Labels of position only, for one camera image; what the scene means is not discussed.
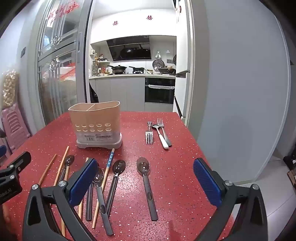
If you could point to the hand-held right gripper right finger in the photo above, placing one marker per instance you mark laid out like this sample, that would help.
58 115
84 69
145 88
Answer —
207 183

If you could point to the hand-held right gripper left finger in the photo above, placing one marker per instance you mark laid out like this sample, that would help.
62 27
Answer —
83 183

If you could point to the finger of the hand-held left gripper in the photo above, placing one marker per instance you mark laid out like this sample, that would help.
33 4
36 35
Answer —
13 162

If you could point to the beige cutlery holder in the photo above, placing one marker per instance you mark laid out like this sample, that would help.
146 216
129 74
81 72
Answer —
96 125

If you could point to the pink plastic stools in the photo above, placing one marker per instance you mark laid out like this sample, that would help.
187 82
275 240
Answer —
15 127

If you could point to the blue patterned chopstick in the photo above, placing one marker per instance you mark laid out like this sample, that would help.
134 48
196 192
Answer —
110 160

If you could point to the plain metal fork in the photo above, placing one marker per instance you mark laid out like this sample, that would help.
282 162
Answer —
164 134

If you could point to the clear bag of nuts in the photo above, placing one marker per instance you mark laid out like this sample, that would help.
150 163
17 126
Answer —
9 89

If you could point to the black plastic bag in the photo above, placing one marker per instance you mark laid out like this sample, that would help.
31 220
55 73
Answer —
93 93

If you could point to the black built-in oven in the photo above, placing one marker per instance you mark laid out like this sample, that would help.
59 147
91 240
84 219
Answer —
159 91

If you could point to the glass door cabinet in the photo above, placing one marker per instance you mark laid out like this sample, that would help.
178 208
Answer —
60 69

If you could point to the seasoning bottle rack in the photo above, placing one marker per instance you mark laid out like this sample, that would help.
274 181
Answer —
100 66

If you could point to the black wok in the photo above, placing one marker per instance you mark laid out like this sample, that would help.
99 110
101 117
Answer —
118 68

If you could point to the dark wok with food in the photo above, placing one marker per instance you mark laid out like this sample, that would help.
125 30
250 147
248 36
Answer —
166 70

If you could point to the black frying pan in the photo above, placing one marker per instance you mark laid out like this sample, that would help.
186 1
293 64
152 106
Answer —
138 68

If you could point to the white refrigerator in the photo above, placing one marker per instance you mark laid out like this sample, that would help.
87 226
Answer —
181 58

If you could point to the black range hood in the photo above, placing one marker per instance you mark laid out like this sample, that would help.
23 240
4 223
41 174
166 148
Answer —
129 48

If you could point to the dark wall switch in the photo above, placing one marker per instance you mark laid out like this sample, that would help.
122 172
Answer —
23 52

